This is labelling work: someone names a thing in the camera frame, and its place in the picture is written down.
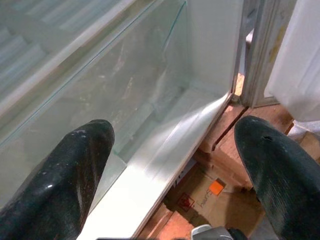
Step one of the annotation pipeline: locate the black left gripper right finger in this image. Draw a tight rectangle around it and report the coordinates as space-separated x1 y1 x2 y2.
234 115 320 240

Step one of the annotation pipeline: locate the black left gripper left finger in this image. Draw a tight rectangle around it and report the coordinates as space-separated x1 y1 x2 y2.
0 119 116 240

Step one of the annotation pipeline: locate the glass fridge shelf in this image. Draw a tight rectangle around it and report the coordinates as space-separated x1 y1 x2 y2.
0 0 189 149

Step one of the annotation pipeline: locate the silver grey fridge door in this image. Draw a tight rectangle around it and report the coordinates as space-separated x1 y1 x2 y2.
240 0 320 131

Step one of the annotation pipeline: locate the orange square sticker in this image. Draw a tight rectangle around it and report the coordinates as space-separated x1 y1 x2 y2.
208 179 225 197

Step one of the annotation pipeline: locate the brown cardboard sheet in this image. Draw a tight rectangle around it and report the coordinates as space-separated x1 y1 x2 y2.
159 163 266 240

